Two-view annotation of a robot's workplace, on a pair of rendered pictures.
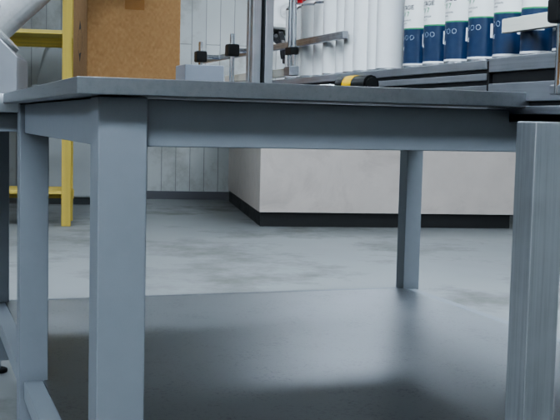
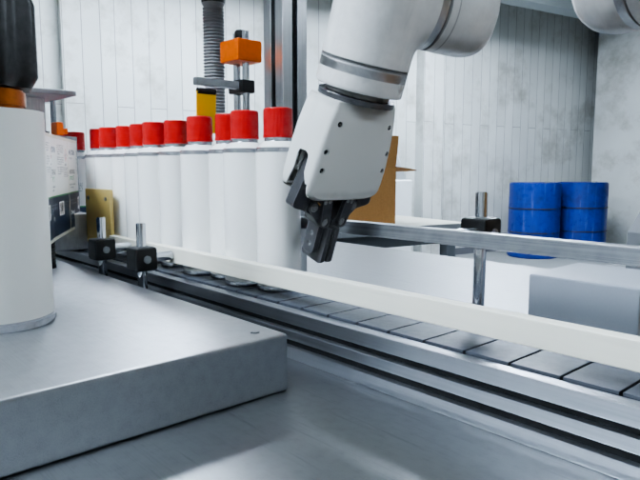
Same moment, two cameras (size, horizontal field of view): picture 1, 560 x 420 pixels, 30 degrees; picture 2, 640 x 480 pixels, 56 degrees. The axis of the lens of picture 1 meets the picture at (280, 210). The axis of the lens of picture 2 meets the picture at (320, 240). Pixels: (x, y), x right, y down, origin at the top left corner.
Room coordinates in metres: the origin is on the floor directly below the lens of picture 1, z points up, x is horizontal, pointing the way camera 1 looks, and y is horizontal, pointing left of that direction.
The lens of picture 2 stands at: (3.06, -0.25, 1.02)
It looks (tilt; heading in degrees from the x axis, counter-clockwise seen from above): 7 degrees down; 157
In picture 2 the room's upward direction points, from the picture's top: straight up
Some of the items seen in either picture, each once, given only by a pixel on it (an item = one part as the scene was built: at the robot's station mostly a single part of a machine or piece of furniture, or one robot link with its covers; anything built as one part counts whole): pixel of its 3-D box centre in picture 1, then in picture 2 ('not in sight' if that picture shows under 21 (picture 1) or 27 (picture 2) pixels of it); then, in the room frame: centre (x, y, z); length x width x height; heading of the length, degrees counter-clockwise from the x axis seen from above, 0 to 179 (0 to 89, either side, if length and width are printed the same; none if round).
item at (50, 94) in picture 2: not in sight; (28, 93); (1.93, -0.30, 1.14); 0.14 x 0.11 x 0.01; 19
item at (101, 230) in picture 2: not in sight; (113, 258); (2.15, -0.19, 0.89); 0.06 x 0.03 x 0.12; 109
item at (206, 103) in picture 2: not in sight; (206, 110); (2.24, -0.07, 1.09); 0.03 x 0.01 x 0.06; 109
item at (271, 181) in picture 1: (359, 158); not in sight; (9.17, -0.69, 0.48); 2.55 x 2.06 x 0.96; 8
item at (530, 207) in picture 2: not in sight; (557, 218); (-2.44, 5.09, 0.44); 1.23 x 0.73 x 0.87; 96
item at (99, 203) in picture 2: not in sight; (99, 216); (2.02, -0.21, 0.94); 0.10 x 0.01 x 0.09; 19
